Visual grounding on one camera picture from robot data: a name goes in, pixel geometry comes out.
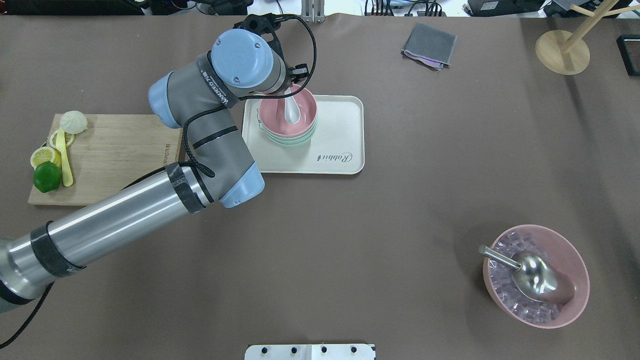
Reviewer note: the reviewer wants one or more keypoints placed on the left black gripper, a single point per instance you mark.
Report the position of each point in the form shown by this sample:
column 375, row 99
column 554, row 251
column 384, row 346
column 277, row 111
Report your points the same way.
column 289, row 90

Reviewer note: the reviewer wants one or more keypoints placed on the small pink bowl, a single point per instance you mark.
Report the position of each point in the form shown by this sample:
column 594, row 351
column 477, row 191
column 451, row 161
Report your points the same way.
column 271, row 113

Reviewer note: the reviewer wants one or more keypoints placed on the white ceramic spoon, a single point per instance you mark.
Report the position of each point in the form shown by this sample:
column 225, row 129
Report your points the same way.
column 292, row 112

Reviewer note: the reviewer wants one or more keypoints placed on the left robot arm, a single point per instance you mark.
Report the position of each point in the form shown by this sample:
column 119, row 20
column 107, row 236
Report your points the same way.
column 197, row 98

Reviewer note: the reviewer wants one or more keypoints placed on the green bowl stack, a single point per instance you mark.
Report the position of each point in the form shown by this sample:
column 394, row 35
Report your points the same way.
column 294, row 141

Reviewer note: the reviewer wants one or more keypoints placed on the large pink bowl with ice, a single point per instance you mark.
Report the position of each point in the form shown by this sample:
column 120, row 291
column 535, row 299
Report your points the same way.
column 557, row 251

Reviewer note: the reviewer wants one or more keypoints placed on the white rabbit tray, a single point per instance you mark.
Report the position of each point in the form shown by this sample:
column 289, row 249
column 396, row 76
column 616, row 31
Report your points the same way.
column 336, row 147

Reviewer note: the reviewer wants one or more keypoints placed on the grey folded cloth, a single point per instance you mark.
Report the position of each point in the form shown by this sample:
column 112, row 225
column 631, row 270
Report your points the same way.
column 430, row 46

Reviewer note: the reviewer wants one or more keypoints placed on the wooden cutting board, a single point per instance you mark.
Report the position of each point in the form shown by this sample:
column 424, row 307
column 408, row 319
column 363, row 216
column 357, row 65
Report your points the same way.
column 114, row 151

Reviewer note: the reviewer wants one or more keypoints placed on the lemon slice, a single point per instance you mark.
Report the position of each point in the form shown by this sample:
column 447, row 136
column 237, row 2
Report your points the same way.
column 68, row 137

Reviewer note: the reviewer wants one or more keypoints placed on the yellow plastic knife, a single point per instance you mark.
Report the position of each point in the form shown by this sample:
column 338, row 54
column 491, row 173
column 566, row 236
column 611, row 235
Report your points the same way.
column 60, row 145

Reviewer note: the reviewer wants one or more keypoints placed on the lemon half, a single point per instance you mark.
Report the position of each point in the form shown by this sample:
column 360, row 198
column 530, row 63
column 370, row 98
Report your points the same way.
column 45, row 154

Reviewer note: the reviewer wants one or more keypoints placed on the green lime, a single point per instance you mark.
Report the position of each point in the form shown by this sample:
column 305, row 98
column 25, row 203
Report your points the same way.
column 47, row 177

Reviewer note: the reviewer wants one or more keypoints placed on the wooden mug tree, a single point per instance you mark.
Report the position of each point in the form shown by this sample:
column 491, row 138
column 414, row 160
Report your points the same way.
column 564, row 52

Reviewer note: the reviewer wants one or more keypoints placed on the metal ice scoop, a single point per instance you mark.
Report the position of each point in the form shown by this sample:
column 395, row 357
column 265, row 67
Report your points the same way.
column 534, row 277

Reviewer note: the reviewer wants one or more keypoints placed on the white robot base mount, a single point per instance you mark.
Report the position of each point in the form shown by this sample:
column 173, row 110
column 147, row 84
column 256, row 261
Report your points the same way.
column 319, row 351

